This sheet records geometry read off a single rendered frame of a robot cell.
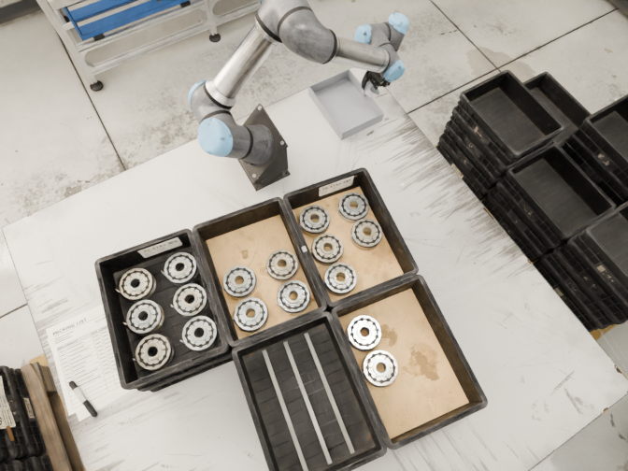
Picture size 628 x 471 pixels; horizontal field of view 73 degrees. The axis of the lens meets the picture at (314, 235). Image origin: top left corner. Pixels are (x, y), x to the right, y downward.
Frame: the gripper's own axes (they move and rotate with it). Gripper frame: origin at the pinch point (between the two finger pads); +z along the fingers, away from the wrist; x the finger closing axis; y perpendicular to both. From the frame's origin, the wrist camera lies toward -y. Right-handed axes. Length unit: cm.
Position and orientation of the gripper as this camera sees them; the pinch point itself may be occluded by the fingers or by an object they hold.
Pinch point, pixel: (364, 92)
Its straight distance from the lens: 188.4
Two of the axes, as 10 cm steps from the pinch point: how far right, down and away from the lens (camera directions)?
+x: 8.0, -4.1, 4.4
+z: -2.1, 5.0, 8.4
